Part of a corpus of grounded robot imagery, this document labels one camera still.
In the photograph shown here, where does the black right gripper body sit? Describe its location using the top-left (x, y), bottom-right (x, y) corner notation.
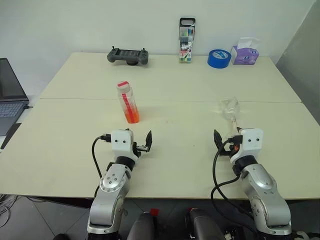
top-left (219, 144), bottom-right (239, 157)

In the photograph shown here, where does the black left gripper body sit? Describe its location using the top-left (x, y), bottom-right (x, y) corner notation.
top-left (131, 141), bottom-right (151, 157)

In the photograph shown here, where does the orange red plastic bottle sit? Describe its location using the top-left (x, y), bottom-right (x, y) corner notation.
top-left (116, 86), bottom-right (141, 125)

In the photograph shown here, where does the clear plastic wine glass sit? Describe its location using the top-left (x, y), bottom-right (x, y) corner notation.
top-left (219, 96), bottom-right (242, 138)

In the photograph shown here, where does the red and white bottle cap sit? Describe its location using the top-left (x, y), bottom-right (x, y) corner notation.
top-left (115, 80), bottom-right (131, 93)

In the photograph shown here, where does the grey handheld remote controller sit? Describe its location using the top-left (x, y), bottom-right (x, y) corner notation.
top-left (106, 45), bottom-right (151, 67)

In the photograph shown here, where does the blue tape roll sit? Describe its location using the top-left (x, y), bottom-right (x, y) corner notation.
top-left (207, 48), bottom-right (232, 69)

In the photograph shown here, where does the purple tissue box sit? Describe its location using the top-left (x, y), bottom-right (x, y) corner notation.
top-left (230, 36), bottom-right (261, 66)

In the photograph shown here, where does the dark rounded shape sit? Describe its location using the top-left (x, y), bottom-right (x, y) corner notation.
top-left (126, 211), bottom-right (158, 240)
top-left (185, 207), bottom-right (226, 240)

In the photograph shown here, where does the marker pen set case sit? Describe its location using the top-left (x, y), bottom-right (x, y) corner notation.
top-left (178, 17), bottom-right (197, 64)

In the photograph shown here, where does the dark grey laptop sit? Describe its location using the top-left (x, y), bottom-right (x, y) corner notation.
top-left (0, 57), bottom-right (30, 137)

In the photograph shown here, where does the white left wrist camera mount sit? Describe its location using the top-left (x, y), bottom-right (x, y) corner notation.
top-left (111, 129), bottom-right (141, 164)

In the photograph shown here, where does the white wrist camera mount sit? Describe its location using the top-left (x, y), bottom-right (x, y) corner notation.
top-left (111, 129), bottom-right (141, 164)
top-left (229, 128), bottom-right (264, 163)

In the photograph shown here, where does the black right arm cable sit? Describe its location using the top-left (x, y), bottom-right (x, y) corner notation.
top-left (210, 136), bottom-right (259, 240)

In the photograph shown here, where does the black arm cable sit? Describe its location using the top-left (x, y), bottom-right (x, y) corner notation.
top-left (210, 136), bottom-right (259, 240)
top-left (91, 134), bottom-right (112, 199)

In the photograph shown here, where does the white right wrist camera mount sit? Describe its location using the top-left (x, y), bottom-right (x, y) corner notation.
top-left (229, 128), bottom-right (264, 163)

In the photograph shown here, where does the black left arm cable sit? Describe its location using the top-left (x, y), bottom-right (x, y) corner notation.
top-left (91, 134), bottom-right (112, 199)

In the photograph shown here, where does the grey floor cable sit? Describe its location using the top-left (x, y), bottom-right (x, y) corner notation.
top-left (0, 194), bottom-right (19, 227)

